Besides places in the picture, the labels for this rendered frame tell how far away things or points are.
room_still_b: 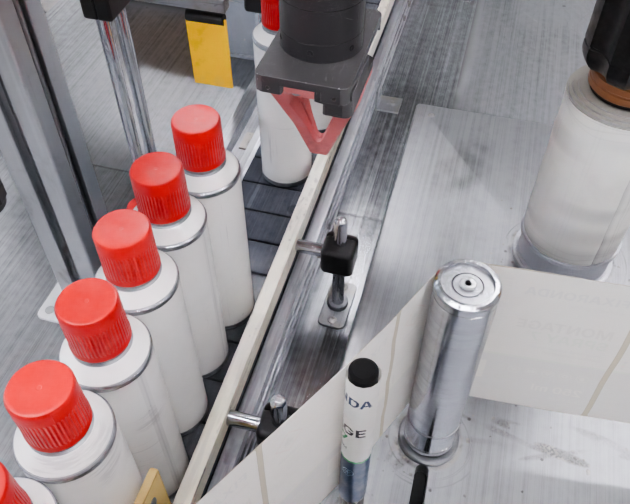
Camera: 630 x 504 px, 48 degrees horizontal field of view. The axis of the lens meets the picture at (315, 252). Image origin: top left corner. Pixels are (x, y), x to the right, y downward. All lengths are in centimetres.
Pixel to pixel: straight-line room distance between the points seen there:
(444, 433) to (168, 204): 24
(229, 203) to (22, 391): 21
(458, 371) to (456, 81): 59
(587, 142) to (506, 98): 40
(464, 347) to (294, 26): 23
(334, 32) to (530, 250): 29
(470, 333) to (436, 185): 34
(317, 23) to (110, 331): 23
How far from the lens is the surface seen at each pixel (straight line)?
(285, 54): 49
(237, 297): 58
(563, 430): 58
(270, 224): 68
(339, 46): 48
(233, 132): 66
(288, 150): 69
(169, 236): 45
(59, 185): 58
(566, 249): 62
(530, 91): 97
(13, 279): 76
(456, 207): 71
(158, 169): 44
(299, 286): 63
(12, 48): 51
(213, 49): 52
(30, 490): 38
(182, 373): 49
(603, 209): 59
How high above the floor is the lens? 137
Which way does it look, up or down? 48 degrees down
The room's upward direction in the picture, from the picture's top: straight up
